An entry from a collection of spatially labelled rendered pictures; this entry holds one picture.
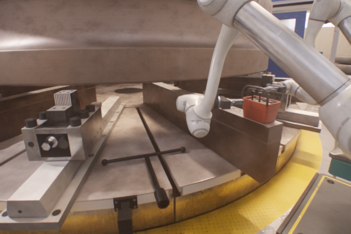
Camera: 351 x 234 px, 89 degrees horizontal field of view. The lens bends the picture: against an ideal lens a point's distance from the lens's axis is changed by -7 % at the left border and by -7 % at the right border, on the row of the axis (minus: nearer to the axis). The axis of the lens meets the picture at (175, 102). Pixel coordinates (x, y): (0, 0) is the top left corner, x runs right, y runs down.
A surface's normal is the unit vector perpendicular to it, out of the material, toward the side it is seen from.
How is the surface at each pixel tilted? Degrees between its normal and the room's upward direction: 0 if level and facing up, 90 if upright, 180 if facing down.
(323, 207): 0
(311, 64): 71
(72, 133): 90
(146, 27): 90
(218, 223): 0
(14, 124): 90
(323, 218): 0
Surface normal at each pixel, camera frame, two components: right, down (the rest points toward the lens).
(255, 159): -0.88, 0.12
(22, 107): 0.96, 0.07
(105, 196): 0.00, -0.97
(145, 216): 0.25, 0.25
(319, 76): -0.60, 0.03
